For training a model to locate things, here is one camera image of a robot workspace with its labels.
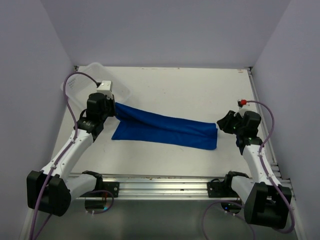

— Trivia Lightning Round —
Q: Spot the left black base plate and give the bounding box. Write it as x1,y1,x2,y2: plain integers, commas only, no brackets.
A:
99,181,120,198

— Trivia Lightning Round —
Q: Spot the aluminium mounting rail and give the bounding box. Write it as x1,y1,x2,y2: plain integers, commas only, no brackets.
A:
102,174,214,201

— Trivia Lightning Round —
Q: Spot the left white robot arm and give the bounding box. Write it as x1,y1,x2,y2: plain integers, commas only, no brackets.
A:
26,92,116,217

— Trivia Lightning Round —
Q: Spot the blue towel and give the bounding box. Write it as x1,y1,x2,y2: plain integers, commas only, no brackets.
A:
111,103,218,151

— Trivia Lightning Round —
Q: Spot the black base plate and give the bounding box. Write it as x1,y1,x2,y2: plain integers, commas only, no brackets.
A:
206,178,237,198
99,181,120,198

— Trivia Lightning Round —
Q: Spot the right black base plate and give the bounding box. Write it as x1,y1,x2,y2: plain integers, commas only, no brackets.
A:
206,178,237,198

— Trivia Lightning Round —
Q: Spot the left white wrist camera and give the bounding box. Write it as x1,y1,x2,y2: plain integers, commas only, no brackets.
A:
96,80,113,98

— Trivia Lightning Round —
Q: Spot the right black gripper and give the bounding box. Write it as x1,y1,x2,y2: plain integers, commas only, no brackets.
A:
216,110,245,136

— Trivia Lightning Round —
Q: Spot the right side aluminium rail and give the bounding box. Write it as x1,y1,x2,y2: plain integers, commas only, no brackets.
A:
245,67,282,179

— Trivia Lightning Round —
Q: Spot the white plastic basket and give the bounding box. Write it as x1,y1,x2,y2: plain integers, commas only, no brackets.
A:
65,62,132,110

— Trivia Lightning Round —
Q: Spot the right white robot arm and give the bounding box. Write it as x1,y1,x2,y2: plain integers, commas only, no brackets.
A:
217,110,292,231

